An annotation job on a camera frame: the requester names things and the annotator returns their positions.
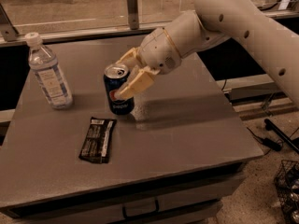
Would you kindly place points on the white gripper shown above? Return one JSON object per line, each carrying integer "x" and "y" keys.
{"x": 158, "y": 50}

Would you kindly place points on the blue pepsi can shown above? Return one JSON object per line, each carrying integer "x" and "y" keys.
{"x": 115, "y": 75}

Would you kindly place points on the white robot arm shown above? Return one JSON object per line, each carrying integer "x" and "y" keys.
{"x": 273, "y": 46}

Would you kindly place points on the black rxbar chocolate wrapper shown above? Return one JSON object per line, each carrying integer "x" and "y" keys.
{"x": 97, "y": 143}

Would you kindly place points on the clear plastic water bottle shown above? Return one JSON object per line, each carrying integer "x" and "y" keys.
{"x": 49, "y": 75}

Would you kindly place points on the grey drawer cabinet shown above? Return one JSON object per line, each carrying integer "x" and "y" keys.
{"x": 183, "y": 144}

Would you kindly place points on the black power adapter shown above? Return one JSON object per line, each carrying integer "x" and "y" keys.
{"x": 271, "y": 144}

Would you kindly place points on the middle metal railing bracket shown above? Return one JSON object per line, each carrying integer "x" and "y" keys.
{"x": 133, "y": 19}

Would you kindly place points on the metal railing bracket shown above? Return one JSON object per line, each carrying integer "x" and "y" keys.
{"x": 133, "y": 19}
{"x": 7, "y": 30}

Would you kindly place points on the left metal railing bracket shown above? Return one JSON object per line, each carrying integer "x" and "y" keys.
{"x": 7, "y": 30}

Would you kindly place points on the black drawer handle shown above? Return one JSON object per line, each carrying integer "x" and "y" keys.
{"x": 140, "y": 209}

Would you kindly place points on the black wire basket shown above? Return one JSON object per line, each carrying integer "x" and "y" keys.
{"x": 287, "y": 185}

